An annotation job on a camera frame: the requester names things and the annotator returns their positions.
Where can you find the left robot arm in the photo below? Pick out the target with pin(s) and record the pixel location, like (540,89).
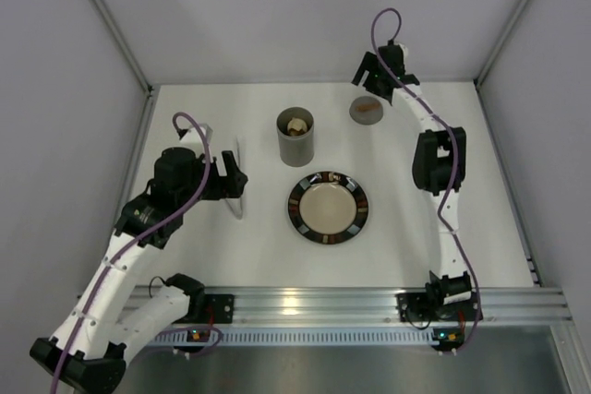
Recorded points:
(91,350)

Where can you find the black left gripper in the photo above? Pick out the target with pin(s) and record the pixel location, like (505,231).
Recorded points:
(221,177)

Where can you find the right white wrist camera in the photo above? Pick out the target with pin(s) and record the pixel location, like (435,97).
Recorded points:
(404,49)

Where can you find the dark rimmed striped plate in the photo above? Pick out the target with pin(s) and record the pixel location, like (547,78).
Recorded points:
(328,208)

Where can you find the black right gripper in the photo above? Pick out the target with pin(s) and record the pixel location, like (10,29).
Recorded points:
(372,78)

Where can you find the grey cylindrical container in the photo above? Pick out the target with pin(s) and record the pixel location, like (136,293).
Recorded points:
(295,151)

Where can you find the aluminium front rail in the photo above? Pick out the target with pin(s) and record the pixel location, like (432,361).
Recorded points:
(357,307)

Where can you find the perforated metal cable tray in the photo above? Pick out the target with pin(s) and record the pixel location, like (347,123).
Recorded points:
(267,337)

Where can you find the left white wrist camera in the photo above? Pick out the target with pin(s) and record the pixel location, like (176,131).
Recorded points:
(196,136)

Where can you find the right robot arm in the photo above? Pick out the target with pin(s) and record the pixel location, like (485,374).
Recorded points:
(438,171)

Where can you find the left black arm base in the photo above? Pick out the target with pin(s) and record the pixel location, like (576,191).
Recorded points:
(221,308)

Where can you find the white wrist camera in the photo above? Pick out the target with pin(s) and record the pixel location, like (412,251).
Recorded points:
(404,49)
(196,136)

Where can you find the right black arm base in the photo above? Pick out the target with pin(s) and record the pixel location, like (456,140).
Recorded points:
(415,306)

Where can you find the grey round lid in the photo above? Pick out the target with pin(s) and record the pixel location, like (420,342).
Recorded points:
(366,110)

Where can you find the left aluminium frame post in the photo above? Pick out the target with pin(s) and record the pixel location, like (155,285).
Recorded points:
(119,39)

